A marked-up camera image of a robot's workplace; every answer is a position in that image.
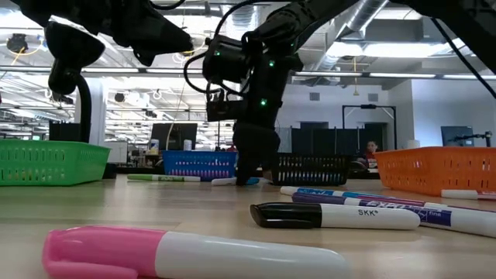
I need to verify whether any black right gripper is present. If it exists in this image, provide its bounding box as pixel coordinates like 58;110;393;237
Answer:
232;83;288;187

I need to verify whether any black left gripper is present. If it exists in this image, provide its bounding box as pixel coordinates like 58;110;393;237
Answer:
88;0;194;67

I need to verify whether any small blue cap marker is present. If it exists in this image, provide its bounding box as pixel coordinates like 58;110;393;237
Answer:
211;176;272;187

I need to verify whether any blue plastic basket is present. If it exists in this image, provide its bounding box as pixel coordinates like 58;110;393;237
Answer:
161;150;238;183

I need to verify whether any thin blue marker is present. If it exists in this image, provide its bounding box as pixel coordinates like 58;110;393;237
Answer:
280;185;427;203

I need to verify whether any thin light green marker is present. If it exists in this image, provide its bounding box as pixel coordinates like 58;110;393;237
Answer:
126;174;202;183

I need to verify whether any small black cap marker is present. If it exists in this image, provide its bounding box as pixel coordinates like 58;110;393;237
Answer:
250;201;422;231

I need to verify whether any green plastic basket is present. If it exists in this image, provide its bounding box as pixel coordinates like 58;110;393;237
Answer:
0;139;112;187

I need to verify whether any orange plastic basket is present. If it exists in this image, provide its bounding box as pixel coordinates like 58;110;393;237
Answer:
374;146;496;198

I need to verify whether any thin purple marker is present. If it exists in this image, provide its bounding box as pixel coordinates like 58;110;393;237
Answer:
291;192;496;239

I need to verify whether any thin red marker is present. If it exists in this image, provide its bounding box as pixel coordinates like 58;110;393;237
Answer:
441;188;496;202

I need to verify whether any black plastic basket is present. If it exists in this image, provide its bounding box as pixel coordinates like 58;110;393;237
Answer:
270;152;353;187

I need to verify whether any dark room partition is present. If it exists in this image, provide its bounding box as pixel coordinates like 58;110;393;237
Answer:
291;127;388;156

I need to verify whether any black computer monitor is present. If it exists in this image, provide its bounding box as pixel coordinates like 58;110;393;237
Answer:
150;122;198;152

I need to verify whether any black desk lamp white shade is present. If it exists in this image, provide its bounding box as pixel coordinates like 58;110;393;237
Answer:
43;21;106;143

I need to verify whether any person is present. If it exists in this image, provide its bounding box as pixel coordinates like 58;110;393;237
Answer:
363;139;379;160

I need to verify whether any small pink cap marker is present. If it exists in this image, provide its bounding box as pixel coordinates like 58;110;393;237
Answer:
41;226;352;279

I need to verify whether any black ceiling device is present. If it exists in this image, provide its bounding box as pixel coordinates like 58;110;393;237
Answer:
6;33;28;53

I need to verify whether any long ceiling light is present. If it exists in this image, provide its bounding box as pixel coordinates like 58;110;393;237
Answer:
367;72;438;80
443;74;496;81

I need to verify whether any dark computer monitor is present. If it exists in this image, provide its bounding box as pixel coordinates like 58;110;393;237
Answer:
440;126;475;148

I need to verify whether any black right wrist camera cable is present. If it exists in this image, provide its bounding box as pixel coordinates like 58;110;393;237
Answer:
183;0;253;96

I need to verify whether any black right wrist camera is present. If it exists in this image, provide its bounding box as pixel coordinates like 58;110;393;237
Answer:
206;91;249;122

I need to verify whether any yellow hanging cord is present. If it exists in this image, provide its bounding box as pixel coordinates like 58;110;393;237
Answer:
351;56;360;97

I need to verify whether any black rig frame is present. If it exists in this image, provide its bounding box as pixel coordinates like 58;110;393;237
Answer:
341;104;398;151

